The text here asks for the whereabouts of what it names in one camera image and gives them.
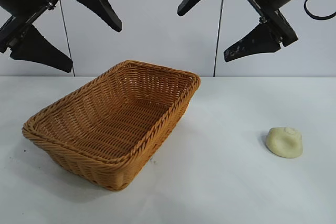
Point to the woven tan wicker basket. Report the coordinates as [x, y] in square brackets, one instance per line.
[105, 129]

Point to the pale yellow egg yolk pastry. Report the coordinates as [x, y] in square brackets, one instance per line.
[283, 144]

